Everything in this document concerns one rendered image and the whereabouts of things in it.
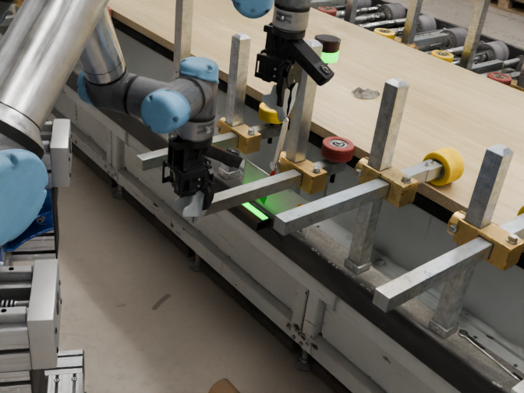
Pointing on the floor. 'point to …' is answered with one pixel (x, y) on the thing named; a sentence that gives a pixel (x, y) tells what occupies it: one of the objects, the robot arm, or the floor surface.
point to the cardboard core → (223, 387)
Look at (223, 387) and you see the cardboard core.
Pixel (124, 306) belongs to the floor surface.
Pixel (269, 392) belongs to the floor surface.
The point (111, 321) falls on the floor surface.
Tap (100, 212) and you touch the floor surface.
